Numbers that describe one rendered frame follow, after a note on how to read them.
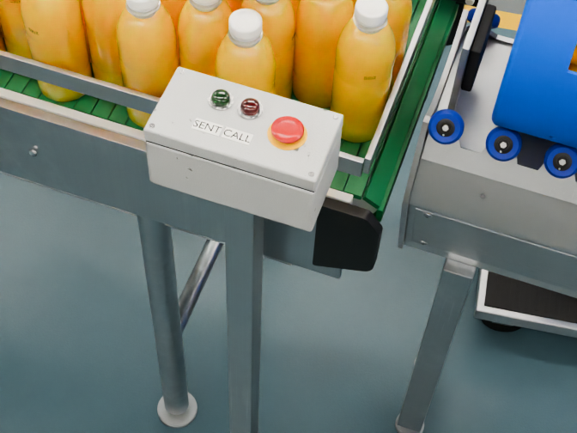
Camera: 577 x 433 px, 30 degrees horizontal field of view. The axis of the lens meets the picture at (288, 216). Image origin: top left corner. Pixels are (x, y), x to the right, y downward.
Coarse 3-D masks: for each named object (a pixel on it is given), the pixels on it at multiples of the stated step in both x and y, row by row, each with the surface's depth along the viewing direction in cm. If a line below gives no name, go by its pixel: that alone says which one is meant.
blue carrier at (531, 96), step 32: (544, 0) 116; (576, 0) 116; (544, 32) 117; (576, 32) 116; (512, 64) 120; (544, 64) 118; (512, 96) 123; (544, 96) 121; (576, 96) 120; (512, 128) 130; (544, 128) 126; (576, 128) 123
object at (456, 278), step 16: (448, 272) 164; (464, 272) 164; (448, 288) 168; (464, 288) 166; (432, 304) 174; (448, 304) 171; (464, 304) 170; (432, 320) 177; (448, 320) 175; (432, 336) 181; (448, 336) 179; (432, 352) 185; (416, 368) 192; (432, 368) 190; (416, 384) 196; (432, 384) 194; (416, 400) 202; (400, 416) 209; (416, 416) 207; (400, 432) 215; (416, 432) 215
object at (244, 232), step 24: (240, 216) 130; (240, 240) 135; (240, 264) 139; (240, 288) 145; (240, 312) 150; (240, 336) 156; (240, 360) 162; (240, 384) 169; (240, 408) 177; (240, 432) 185
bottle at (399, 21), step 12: (396, 0) 132; (408, 0) 134; (396, 12) 133; (408, 12) 135; (396, 24) 134; (408, 24) 136; (396, 36) 136; (396, 48) 138; (396, 60) 140; (396, 72) 143
